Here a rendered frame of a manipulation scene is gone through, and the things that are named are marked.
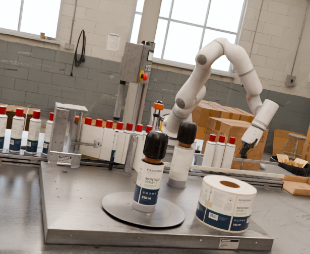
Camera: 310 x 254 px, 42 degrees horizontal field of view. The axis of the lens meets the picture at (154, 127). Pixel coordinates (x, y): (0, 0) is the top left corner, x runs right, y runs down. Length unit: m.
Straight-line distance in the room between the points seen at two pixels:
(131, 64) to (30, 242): 1.04
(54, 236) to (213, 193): 0.56
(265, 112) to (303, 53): 6.08
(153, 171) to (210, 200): 0.23
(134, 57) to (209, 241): 0.98
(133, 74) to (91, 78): 5.39
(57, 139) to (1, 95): 5.78
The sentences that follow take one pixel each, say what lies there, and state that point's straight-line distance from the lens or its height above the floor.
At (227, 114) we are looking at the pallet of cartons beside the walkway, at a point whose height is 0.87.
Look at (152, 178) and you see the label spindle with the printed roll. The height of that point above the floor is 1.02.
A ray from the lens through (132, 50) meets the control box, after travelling 2.02.
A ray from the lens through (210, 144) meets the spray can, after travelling 2.19.
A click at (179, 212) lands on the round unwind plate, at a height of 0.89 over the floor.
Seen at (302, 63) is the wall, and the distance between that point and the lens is 8.34.
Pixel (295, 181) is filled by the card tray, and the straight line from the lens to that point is 2.74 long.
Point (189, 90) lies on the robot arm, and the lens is 2.47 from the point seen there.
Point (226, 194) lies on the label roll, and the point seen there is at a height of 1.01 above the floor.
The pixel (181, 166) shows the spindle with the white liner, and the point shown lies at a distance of 1.83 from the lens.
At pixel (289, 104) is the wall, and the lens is 8.32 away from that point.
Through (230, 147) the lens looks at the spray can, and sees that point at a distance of 2.25.
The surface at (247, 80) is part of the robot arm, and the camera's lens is 2.23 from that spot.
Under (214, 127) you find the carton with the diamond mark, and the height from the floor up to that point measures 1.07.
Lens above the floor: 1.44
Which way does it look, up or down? 10 degrees down
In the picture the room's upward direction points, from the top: 11 degrees clockwise
